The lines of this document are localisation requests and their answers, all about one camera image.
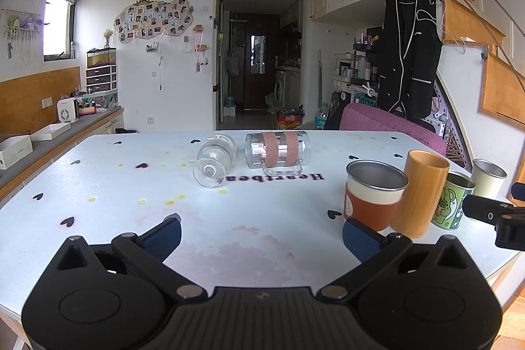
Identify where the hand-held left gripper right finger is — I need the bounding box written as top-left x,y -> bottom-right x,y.
318,218 -> 473,304

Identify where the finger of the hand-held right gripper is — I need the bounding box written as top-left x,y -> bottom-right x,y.
462,194 -> 516,223

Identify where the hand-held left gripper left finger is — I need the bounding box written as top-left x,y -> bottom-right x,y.
53,213 -> 208,300

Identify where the ribbed glass goblet cup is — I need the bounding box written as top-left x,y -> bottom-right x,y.
193,133 -> 238,189

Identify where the glass mug with pink bands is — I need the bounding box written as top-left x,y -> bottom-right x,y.
245,131 -> 311,176

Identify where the green printed metal cup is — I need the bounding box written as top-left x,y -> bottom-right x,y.
430,171 -> 476,231

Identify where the cream metal cup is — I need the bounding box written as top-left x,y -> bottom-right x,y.
470,158 -> 508,199

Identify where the metal cup with brown sleeve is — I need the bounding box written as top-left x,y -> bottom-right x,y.
344,160 -> 409,233

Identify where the bamboo cup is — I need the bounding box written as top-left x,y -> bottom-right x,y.
390,150 -> 451,239

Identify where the white perforated metal panel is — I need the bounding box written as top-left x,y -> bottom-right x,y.
422,77 -> 457,138

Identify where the pink upholstered chair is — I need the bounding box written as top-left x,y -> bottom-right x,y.
339,102 -> 448,159

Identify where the clear plastic water bottle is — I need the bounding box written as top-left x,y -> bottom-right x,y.
314,102 -> 330,131

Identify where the grey side counter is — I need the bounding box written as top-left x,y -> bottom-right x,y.
0,107 -> 125,191

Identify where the red snack carton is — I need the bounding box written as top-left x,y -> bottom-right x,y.
277,110 -> 305,131

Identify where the white flat tray box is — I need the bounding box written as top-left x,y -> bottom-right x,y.
30,123 -> 72,142

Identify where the small white air purifier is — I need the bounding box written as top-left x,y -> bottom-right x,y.
57,97 -> 80,124

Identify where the black jacket with white trim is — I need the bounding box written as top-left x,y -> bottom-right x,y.
376,0 -> 446,121

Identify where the drawer unit with dark drawers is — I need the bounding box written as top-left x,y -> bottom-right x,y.
86,65 -> 119,95

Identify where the white open box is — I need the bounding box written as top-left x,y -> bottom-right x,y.
0,134 -> 34,171

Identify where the washing machine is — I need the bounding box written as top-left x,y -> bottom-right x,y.
275,70 -> 287,107

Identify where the shelf rack with bottles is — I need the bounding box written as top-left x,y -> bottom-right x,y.
352,33 -> 383,89

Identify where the hanging grey tote bag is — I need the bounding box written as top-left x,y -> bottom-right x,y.
226,48 -> 241,77

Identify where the glass fish tank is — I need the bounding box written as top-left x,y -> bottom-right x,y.
86,47 -> 117,69

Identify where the wooden staircase with railing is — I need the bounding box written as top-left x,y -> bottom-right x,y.
346,0 -> 525,127

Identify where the dark wooden door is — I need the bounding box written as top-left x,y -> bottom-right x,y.
244,14 -> 282,110

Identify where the cloud-shaped photo board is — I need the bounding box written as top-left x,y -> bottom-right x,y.
114,0 -> 194,44

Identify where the window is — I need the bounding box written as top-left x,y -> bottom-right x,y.
43,0 -> 77,62

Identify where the pink hanging wall ornament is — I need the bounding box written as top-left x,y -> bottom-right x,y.
192,25 -> 208,72

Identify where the white macrame wall hanging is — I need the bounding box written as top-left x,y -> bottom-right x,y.
1,0 -> 44,60

